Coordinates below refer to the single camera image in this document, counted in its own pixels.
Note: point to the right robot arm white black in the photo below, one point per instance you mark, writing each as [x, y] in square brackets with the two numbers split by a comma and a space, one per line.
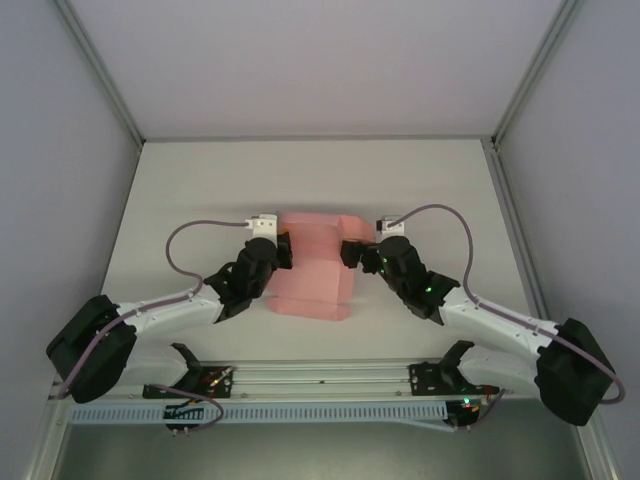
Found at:
[570, 380]

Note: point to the left black controller board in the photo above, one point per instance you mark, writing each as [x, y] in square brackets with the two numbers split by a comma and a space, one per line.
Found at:
[182, 417]

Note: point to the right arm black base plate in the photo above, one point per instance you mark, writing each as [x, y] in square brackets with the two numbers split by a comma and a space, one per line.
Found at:
[425, 380]

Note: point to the right black controller board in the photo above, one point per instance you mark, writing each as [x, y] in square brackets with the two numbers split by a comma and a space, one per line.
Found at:
[465, 412]

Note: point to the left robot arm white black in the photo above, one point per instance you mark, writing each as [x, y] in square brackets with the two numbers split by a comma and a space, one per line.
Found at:
[90, 350]

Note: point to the black controller board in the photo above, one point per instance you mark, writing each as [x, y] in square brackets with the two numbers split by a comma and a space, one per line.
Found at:
[465, 412]
[182, 417]

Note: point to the aluminium frame post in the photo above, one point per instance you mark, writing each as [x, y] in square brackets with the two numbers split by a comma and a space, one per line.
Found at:
[535, 70]
[100, 70]

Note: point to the pink cloth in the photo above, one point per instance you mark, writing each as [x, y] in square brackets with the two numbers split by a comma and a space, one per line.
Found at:
[315, 280]

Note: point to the grey metal panel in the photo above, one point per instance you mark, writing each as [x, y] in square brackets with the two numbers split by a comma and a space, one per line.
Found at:
[320, 452]

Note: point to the right aluminium frame post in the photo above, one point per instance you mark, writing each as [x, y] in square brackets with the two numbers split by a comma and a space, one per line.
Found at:
[535, 70]

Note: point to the aluminium side rail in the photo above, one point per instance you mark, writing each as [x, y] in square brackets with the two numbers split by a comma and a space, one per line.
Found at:
[520, 240]

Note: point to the left aluminium frame post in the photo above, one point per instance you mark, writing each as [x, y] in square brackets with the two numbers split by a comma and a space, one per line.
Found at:
[100, 70]

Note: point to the aluminium mounting rail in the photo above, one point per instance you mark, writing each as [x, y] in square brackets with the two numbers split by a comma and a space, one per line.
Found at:
[320, 375]

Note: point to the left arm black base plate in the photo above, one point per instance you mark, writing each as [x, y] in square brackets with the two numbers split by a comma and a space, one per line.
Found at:
[160, 390]

